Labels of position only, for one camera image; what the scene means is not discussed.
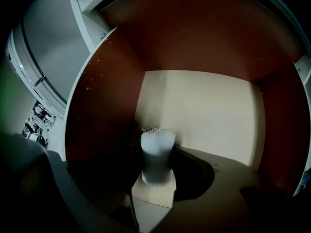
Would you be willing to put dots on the small white item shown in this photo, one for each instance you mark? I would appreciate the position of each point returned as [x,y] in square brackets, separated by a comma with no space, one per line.
[158,154]

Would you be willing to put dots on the cluttered background shelf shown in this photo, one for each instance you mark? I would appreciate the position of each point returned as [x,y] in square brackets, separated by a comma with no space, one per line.
[39,122]

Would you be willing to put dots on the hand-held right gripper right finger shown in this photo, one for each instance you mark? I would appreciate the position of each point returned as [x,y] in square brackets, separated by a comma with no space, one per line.
[279,215]

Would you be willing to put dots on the white door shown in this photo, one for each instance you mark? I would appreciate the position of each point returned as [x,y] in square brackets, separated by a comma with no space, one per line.
[53,45]

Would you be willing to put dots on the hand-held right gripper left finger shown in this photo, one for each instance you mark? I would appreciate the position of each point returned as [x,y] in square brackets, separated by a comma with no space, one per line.
[29,190]

